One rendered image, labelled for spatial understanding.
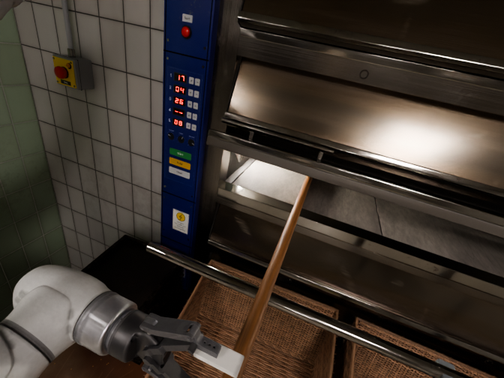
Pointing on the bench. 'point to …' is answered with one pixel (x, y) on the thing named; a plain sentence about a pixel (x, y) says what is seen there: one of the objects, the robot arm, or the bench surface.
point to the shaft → (243, 345)
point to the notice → (180, 221)
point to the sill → (369, 241)
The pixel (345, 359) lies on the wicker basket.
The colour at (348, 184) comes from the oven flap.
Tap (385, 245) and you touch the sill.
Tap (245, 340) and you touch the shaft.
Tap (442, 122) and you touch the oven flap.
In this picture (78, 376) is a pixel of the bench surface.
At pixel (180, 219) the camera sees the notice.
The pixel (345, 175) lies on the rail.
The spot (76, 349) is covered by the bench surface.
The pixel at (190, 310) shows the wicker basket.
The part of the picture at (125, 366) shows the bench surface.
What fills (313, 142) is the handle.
